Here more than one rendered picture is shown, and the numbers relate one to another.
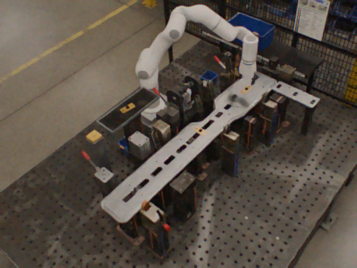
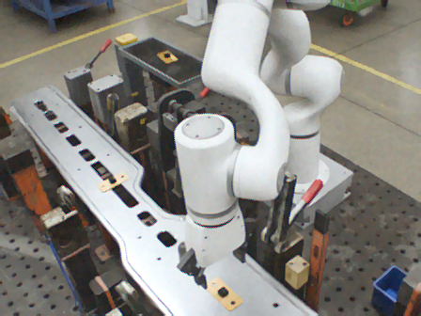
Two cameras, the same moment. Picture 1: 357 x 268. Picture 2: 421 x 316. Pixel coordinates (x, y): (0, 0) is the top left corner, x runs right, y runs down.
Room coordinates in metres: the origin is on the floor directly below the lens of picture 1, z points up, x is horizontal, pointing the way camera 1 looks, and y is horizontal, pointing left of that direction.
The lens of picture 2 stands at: (2.09, -0.93, 1.75)
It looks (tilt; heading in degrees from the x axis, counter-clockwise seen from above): 43 degrees down; 98
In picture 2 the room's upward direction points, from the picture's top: 2 degrees counter-clockwise
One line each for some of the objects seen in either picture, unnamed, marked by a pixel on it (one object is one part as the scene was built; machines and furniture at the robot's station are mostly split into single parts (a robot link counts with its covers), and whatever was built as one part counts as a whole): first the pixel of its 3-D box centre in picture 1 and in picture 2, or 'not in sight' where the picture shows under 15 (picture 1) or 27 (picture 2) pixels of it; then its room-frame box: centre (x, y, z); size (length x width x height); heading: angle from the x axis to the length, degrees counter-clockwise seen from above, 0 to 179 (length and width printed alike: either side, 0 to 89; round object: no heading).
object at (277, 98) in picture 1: (275, 113); not in sight; (1.89, -0.58, 0.84); 0.11 x 0.10 x 0.28; 47
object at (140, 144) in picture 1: (143, 162); (117, 135); (1.50, 0.27, 0.90); 0.13 x 0.10 x 0.41; 47
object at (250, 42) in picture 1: (249, 47); (210, 163); (1.97, -0.40, 1.33); 0.09 x 0.08 x 0.13; 170
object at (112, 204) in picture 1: (199, 134); (107, 181); (1.61, -0.07, 1.00); 1.38 x 0.22 x 0.02; 137
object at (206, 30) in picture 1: (258, 45); not in sight; (2.42, -0.55, 1.01); 0.90 x 0.22 x 0.03; 47
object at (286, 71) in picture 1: (284, 89); not in sight; (2.07, -0.68, 0.88); 0.08 x 0.08 x 0.36; 47
